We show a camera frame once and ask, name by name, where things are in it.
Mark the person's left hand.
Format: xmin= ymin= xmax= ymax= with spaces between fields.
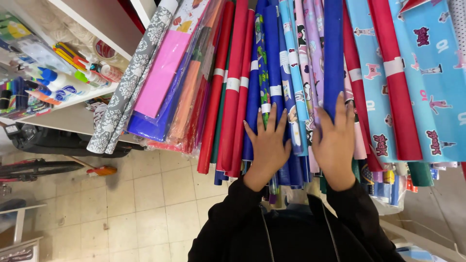
xmin=243 ymin=103 xmax=292 ymax=192

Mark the person's right hand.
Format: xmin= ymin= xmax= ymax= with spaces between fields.
xmin=312 ymin=92 xmax=357 ymax=192

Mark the plain dark blue paper roll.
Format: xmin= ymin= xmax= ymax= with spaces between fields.
xmin=323 ymin=0 xmax=345 ymax=122

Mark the person's black zip jacket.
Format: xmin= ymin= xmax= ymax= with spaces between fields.
xmin=187 ymin=176 xmax=406 ymax=262

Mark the rack of wrapping paper rolls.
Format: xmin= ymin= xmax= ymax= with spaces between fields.
xmin=197 ymin=0 xmax=466 ymax=216

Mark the plastic bag of coloured sheets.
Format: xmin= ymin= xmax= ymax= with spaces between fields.
xmin=125 ymin=0 xmax=226 ymax=153

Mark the light blue packet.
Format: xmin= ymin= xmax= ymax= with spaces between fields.
xmin=396 ymin=246 xmax=449 ymax=262

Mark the grey damask paper roll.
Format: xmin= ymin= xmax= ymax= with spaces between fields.
xmin=87 ymin=0 xmax=180 ymax=154
xmin=105 ymin=33 xmax=164 ymax=155

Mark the orange broom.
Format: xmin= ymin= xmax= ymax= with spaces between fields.
xmin=67 ymin=156 xmax=118 ymax=178

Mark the black bag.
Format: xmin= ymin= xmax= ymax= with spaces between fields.
xmin=4 ymin=122 xmax=144 ymax=159

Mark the black bicycle wheel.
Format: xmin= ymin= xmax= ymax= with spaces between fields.
xmin=0 ymin=158 xmax=85 ymax=182

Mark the white shelf with stationery supplies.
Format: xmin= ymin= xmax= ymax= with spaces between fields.
xmin=0 ymin=0 xmax=157 ymax=144

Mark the white stool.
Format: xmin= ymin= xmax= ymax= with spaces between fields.
xmin=0 ymin=203 xmax=48 ymax=262

